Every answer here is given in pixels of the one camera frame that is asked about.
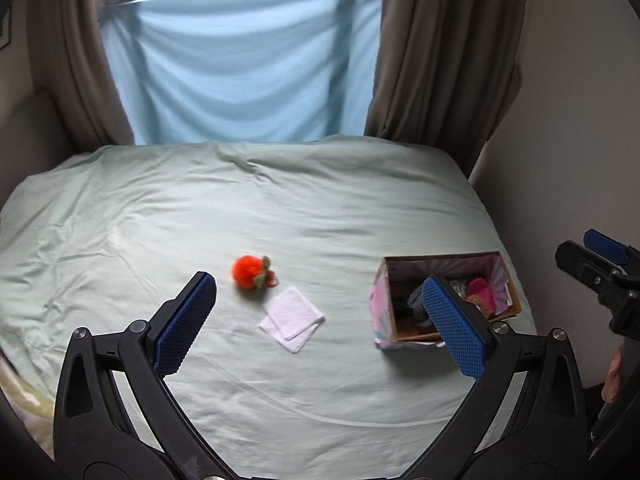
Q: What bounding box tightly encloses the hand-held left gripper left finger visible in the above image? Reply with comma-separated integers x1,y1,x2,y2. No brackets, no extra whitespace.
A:
52,271,236,480

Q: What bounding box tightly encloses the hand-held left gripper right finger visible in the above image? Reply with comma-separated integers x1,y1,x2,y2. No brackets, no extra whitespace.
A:
400,274,586,480

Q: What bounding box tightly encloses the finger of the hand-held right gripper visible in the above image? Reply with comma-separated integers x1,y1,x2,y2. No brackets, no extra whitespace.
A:
555,240,621,306
582,229,633,266

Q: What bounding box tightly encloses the grey blue sock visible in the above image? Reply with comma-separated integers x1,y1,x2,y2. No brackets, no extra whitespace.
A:
405,287,436,326

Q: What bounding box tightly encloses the pink pouch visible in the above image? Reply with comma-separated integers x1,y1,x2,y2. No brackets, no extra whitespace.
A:
462,277,498,318

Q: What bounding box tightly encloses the cardboard box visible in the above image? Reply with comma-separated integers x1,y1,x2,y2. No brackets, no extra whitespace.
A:
370,251,523,351

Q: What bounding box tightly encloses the orange plush fruit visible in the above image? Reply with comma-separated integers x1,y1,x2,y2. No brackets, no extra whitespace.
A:
231,255,278,291

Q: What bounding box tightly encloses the white cloth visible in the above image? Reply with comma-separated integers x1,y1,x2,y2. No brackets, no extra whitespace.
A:
258,286,326,354

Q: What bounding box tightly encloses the person's right hand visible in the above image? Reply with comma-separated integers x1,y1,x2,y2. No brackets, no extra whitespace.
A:
601,345,623,403

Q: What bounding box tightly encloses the light green bed sheet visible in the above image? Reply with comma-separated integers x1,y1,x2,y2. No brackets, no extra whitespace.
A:
0,135,538,480

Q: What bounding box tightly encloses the beige padded headboard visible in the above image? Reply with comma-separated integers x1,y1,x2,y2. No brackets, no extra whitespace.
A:
0,90,76,201

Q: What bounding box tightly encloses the beige curtain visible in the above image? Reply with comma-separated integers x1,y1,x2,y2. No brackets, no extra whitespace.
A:
27,0,136,153
362,0,531,176

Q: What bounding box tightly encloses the light blue hanging cloth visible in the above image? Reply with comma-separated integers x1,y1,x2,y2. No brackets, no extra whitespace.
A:
100,0,383,146

